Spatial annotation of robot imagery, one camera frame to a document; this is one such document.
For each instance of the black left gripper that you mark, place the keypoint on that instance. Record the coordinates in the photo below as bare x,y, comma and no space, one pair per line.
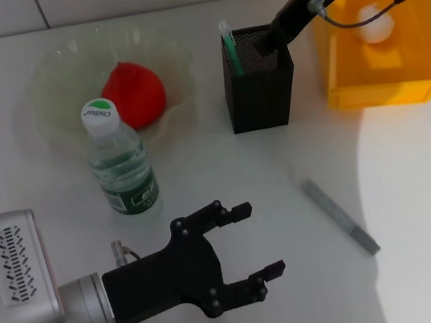
164,283

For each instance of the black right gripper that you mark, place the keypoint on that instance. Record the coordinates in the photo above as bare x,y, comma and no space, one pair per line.
309,3

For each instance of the green pen with white cap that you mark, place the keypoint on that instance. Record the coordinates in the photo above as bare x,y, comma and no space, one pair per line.
232,51

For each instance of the white paper ball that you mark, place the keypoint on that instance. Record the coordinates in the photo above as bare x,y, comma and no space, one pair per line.
378,25

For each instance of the grey marker pen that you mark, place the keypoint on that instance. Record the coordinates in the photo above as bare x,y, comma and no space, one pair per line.
342,219

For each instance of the clear bottle with green label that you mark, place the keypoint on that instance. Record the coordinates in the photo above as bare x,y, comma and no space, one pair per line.
123,167

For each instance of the red-orange orange fruit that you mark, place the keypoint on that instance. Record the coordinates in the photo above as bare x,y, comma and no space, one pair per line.
141,95

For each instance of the black mesh pen holder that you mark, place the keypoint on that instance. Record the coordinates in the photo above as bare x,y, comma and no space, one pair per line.
259,98

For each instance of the clear green glass fruit plate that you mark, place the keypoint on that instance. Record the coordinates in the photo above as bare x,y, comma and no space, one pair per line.
52,72

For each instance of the yellow plastic bin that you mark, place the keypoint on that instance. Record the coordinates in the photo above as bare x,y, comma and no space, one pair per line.
385,75

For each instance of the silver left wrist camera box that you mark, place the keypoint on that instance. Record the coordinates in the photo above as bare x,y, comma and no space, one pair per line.
17,272

